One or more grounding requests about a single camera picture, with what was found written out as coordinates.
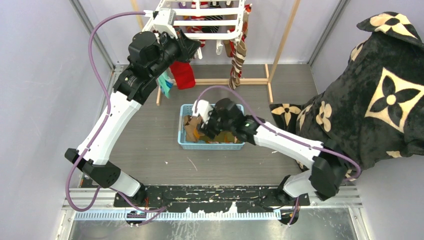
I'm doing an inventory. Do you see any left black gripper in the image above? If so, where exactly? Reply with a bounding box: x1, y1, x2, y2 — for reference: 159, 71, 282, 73
150, 26, 201, 80

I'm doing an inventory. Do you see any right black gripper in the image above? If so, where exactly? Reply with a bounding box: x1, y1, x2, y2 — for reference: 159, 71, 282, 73
196, 105, 235, 140

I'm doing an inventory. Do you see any red white patterned sock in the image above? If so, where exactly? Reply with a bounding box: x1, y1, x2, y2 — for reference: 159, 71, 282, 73
169, 61, 196, 90

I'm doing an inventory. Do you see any mint green blue sock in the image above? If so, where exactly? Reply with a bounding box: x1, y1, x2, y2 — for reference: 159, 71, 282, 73
157, 71, 174, 99

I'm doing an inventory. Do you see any white hanger clip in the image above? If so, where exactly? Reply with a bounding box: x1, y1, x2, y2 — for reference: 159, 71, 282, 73
215, 39, 224, 56

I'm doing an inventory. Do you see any white plastic sock hanger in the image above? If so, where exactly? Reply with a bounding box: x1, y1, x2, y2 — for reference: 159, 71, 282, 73
142, 0, 246, 42

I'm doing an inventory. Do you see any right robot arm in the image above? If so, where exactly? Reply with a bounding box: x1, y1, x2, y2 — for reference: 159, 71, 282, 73
192, 98, 348, 206

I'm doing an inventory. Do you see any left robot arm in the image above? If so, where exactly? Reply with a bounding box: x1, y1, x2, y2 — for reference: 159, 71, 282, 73
64, 28, 201, 207

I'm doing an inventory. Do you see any olive green sock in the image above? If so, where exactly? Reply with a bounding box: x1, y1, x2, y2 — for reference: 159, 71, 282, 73
211, 131, 242, 144

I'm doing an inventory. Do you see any red white striped sock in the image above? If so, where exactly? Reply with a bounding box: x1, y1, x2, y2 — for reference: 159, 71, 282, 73
190, 1, 209, 48

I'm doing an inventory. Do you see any tan brown sock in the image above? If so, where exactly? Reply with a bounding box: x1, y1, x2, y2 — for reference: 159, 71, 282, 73
183, 115, 207, 143

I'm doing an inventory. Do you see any light blue plastic basket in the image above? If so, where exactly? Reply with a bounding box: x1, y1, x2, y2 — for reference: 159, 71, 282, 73
177, 104, 246, 151

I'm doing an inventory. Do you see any brown white striped sock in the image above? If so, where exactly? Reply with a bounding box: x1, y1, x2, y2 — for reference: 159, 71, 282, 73
228, 41, 247, 90

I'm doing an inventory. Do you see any wooden hanging rack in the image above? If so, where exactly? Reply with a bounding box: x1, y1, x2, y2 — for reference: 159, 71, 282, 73
129, 0, 302, 107

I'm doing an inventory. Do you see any red santa christmas sock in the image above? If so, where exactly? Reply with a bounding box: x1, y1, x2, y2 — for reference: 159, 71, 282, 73
223, 3, 253, 58

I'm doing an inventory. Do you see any black floral blanket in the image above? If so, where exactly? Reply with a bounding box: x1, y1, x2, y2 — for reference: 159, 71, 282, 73
269, 11, 424, 181

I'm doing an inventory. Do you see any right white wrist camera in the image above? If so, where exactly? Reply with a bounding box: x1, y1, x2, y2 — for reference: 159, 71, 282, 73
191, 99, 214, 124

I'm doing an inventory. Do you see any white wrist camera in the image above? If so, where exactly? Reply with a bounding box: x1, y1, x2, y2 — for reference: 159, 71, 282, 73
191, 99, 214, 124
153, 8, 178, 39

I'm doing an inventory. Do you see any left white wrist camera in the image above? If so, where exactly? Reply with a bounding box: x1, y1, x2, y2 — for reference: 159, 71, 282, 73
153, 8, 178, 39

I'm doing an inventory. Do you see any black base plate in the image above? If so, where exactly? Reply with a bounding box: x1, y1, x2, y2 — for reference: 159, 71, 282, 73
113, 185, 311, 214

